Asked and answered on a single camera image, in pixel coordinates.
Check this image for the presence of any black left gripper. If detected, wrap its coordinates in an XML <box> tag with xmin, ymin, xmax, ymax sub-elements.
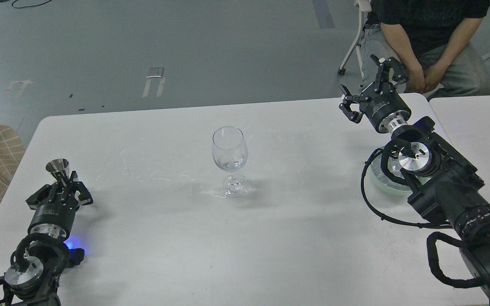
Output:
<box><xmin>25</xmin><ymin>171</ymin><xmax>94</xmax><ymax>240</ymax></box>

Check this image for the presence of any silver metal jigger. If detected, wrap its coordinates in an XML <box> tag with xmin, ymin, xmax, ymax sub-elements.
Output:
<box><xmin>46</xmin><ymin>158</ymin><xmax>70</xmax><ymax>187</ymax></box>

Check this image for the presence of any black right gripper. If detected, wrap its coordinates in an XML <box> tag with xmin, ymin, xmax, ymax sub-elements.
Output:
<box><xmin>339</xmin><ymin>54</ymin><xmax>411</xmax><ymax>133</ymax></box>

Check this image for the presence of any green bowl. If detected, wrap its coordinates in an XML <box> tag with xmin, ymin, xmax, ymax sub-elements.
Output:
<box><xmin>366</xmin><ymin>147</ymin><xmax>411</xmax><ymax>194</ymax></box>

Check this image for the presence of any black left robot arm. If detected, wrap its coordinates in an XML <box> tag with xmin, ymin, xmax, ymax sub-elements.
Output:
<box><xmin>0</xmin><ymin>171</ymin><xmax>93</xmax><ymax>306</ymax></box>

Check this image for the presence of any clear wine glass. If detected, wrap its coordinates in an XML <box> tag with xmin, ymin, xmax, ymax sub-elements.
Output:
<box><xmin>211</xmin><ymin>126</ymin><xmax>249</xmax><ymax>198</ymax></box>

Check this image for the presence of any seated person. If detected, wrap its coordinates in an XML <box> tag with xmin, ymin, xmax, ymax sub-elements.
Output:
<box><xmin>360</xmin><ymin>0</ymin><xmax>490</xmax><ymax>99</ymax></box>

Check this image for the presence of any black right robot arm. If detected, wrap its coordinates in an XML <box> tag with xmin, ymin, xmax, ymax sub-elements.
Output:
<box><xmin>339</xmin><ymin>55</ymin><xmax>490</xmax><ymax>302</ymax></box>

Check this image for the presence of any pile of ice cubes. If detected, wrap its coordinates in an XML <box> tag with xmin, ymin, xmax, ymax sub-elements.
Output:
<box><xmin>371</xmin><ymin>155</ymin><xmax>402</xmax><ymax>177</ymax></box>

